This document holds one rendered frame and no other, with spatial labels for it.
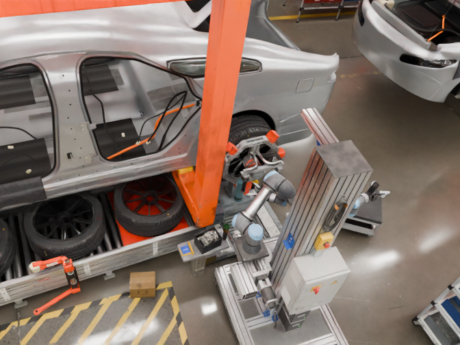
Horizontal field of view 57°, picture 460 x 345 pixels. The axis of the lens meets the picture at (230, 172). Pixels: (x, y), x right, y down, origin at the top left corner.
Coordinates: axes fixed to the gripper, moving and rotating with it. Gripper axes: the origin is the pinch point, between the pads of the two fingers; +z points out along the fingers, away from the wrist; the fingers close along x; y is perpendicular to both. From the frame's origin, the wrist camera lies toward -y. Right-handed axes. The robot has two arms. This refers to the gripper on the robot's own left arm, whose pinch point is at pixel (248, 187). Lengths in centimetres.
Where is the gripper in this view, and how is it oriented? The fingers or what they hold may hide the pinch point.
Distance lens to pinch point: 375.0
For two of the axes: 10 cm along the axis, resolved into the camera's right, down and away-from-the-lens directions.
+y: -1.2, 6.7, 7.4
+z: -9.3, -3.3, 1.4
